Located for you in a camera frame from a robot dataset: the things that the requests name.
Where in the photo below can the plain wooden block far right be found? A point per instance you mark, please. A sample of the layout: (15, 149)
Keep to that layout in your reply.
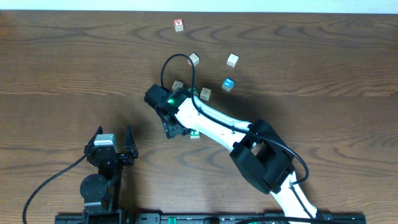
(232, 60)

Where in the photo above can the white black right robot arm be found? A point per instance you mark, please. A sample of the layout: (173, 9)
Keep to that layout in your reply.
(258, 152)

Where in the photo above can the wooden block apple picture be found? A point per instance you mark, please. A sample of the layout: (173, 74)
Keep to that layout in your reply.
(205, 94)

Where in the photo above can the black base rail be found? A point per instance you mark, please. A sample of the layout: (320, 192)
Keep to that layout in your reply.
(156, 218)

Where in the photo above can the green F wooden block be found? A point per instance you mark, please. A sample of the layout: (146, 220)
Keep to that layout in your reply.
(194, 134)

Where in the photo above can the blue wooden block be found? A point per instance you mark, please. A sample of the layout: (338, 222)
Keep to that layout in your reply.
(228, 84)

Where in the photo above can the wooden block letter A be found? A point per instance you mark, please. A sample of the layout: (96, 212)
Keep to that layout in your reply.
(176, 85)

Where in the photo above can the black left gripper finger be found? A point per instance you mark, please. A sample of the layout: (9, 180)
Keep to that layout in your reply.
(129, 142)
(98, 131)

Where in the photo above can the red V wooden block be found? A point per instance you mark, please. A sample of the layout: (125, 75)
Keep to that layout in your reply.
(179, 25)

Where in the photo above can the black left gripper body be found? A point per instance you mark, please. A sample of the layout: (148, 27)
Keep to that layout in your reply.
(124, 158)

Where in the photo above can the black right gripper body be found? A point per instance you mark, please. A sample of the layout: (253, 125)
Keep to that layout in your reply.
(174, 130)

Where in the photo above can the green J wooden block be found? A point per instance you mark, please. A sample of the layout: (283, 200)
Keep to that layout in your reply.
(194, 89)

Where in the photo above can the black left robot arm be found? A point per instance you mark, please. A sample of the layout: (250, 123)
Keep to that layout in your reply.
(100, 191)

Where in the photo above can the red U wooden block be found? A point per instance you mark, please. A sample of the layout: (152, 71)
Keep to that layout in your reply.
(193, 58)

